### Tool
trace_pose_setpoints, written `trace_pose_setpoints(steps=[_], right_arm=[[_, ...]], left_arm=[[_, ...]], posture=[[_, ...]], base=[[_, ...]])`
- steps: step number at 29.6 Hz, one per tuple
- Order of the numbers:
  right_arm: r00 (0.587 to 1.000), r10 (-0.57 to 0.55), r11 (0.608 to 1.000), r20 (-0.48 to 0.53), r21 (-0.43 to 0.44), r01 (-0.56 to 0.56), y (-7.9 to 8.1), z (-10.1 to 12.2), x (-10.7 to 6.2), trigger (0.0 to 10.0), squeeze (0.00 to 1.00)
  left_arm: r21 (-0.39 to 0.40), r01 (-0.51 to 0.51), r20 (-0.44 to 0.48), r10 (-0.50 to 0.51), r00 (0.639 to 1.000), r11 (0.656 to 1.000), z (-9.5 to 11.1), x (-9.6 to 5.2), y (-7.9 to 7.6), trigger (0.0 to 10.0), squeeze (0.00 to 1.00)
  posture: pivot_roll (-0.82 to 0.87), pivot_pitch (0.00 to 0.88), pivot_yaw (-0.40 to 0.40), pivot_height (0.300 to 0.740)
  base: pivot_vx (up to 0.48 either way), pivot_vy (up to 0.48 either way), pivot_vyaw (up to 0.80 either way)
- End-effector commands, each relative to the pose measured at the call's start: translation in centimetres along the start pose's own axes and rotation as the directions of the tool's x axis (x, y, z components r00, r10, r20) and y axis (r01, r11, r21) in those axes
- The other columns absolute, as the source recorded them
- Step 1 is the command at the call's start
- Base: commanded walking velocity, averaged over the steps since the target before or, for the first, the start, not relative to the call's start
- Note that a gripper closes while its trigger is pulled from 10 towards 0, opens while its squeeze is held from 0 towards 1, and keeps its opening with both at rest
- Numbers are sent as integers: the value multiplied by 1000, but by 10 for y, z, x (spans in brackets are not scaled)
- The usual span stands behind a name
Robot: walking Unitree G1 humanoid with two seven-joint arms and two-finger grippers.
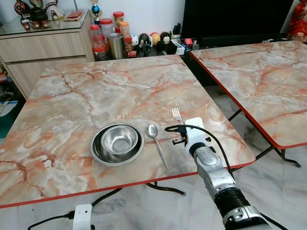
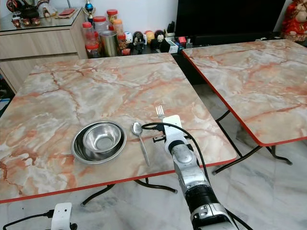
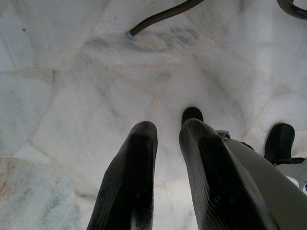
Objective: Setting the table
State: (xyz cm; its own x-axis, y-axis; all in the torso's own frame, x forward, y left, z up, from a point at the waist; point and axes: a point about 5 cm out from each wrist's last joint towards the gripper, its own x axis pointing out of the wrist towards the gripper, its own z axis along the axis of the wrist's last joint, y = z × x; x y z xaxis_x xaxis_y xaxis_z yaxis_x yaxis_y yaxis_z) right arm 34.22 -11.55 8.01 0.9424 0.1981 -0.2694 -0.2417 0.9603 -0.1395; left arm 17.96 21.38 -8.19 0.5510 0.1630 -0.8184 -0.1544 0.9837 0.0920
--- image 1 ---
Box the orange lid jar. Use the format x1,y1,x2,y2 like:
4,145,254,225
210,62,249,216
120,22,131,39

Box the light wood cabinet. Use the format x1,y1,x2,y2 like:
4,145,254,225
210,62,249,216
0,11,96,99

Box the red lid snack jar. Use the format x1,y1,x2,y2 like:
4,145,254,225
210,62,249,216
113,11,124,25

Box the marble pattern folding table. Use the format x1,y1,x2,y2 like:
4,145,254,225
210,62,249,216
190,41,307,168
0,54,256,209

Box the trophy cup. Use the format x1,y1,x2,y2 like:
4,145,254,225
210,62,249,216
90,0,102,24

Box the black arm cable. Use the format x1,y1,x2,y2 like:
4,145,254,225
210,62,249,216
165,125,236,175
27,211,75,230

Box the tall red lid jar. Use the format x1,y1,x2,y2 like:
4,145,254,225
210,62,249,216
99,18,115,39

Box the steel bowl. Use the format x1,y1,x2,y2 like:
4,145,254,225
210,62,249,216
100,126,139,157

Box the steel tumbler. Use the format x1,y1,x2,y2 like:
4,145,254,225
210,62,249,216
106,33,125,59

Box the black television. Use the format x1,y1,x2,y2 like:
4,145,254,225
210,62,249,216
181,0,294,40

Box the low red lid jar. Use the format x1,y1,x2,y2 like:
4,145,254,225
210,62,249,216
93,46,107,61

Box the steel fork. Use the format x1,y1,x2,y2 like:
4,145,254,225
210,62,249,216
172,107,185,126

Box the flat red box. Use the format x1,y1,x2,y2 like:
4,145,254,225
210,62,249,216
66,11,84,20

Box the steel spoon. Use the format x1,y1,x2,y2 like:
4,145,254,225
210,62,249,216
146,124,169,169

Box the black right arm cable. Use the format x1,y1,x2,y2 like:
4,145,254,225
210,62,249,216
165,125,236,175

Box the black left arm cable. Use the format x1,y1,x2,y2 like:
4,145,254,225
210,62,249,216
27,211,75,230

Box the dark tea set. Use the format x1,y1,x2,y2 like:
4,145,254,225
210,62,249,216
14,0,51,30

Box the black figurine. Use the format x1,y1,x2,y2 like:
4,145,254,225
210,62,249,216
138,34,152,49

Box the wide steel plate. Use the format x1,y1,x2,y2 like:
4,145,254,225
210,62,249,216
90,123,144,167

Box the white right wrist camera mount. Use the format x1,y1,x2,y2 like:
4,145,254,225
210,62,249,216
184,117,207,147

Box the red figure statue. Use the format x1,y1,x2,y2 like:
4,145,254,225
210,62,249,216
288,0,307,44

